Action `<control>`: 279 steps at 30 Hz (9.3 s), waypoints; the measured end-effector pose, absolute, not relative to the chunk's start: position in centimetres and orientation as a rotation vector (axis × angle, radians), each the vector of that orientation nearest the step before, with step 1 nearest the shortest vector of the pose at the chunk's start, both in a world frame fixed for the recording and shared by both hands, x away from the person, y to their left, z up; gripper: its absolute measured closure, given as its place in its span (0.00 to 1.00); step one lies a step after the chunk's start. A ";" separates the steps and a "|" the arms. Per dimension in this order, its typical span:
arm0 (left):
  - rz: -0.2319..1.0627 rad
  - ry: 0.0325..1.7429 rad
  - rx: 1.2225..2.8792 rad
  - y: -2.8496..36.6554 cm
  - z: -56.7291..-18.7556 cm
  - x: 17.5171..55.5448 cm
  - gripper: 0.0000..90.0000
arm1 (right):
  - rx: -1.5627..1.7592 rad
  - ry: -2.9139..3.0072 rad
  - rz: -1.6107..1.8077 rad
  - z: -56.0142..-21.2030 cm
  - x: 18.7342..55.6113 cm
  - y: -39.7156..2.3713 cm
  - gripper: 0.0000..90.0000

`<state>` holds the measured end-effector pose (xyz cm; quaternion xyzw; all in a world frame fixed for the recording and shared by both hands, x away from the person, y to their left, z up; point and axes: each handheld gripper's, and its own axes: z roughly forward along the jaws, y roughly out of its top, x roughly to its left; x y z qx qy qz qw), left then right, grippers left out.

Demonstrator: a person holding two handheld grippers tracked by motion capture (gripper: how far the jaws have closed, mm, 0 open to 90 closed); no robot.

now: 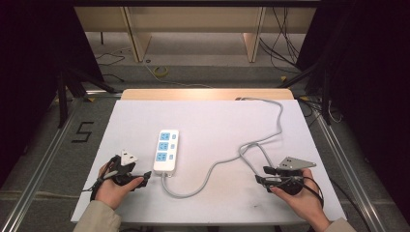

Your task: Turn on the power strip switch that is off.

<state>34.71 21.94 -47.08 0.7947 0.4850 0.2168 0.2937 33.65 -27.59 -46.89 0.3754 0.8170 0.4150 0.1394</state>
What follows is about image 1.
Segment person's right hand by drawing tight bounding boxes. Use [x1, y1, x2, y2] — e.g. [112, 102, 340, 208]
[270, 176, 332, 232]

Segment aluminium floor rail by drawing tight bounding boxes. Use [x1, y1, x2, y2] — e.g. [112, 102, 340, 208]
[0, 90, 122, 232]
[299, 96, 390, 232]

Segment beige wooden desk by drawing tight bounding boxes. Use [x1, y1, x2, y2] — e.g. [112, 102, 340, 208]
[73, 6, 317, 64]

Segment person's left hand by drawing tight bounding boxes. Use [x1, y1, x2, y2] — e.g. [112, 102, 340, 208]
[95, 162, 145, 211]

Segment black tape floor mark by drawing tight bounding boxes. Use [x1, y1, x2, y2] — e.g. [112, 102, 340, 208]
[71, 121, 95, 144]

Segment yellow cable coil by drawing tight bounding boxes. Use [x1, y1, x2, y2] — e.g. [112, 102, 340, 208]
[152, 65, 169, 78]

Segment white table cover board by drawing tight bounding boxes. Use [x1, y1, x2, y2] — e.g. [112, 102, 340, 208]
[70, 99, 348, 225]

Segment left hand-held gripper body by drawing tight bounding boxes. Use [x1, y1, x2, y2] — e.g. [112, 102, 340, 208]
[107, 149, 139, 187]

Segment right hand-held gripper black cable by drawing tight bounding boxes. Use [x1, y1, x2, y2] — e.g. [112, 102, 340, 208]
[301, 175, 372, 232]

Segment grey power strip cable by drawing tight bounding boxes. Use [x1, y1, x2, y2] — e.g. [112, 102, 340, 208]
[161, 96, 285, 199]

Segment dark curtain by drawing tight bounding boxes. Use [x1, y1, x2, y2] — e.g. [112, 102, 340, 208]
[0, 0, 104, 188]
[295, 0, 410, 223]

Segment black stand legs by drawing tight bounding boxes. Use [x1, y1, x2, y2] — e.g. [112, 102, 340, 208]
[278, 59, 334, 126]
[56, 66, 118, 130]

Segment left hand-held gripper black cable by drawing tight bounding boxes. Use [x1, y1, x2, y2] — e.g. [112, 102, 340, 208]
[81, 157, 121, 203]

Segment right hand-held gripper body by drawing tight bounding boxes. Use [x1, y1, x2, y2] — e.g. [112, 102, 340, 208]
[272, 156, 317, 196]

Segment bundle of black floor cables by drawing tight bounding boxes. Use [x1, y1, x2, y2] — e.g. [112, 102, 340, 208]
[258, 7, 302, 71]

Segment wooden table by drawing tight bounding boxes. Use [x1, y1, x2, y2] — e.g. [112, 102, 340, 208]
[120, 88, 295, 102]

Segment thin black floor cable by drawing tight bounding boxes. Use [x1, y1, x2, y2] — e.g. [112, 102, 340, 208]
[94, 52, 127, 83]

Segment white power strip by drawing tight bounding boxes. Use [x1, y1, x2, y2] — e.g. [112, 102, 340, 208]
[152, 129, 180, 178]

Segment hand-held gripper black cable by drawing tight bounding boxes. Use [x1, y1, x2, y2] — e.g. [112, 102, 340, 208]
[301, 175, 372, 232]
[81, 157, 121, 203]

